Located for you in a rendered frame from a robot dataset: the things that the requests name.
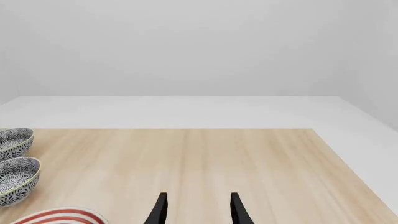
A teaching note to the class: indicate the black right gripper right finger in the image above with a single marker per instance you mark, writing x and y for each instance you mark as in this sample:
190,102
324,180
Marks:
239,212

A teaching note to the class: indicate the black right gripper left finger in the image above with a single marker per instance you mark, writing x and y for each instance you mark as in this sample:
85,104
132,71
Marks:
158,212

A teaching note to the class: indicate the white plate with red rings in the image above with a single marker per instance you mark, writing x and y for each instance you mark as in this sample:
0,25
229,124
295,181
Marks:
62,215

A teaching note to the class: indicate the black white patterned bowl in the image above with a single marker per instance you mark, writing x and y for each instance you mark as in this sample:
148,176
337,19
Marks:
17,182
12,143

